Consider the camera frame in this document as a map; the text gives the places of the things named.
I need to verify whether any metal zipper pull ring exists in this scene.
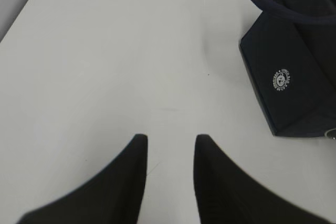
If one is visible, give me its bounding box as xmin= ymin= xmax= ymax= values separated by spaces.
xmin=324 ymin=127 xmax=336 ymax=141

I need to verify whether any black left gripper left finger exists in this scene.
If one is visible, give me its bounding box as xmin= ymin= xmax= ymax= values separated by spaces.
xmin=19 ymin=134 xmax=148 ymax=223

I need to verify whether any dark blue insulated lunch bag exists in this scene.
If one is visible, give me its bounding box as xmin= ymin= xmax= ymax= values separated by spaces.
xmin=239 ymin=0 xmax=335 ymax=139

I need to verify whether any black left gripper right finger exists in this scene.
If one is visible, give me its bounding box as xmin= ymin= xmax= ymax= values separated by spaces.
xmin=194 ymin=134 xmax=332 ymax=223

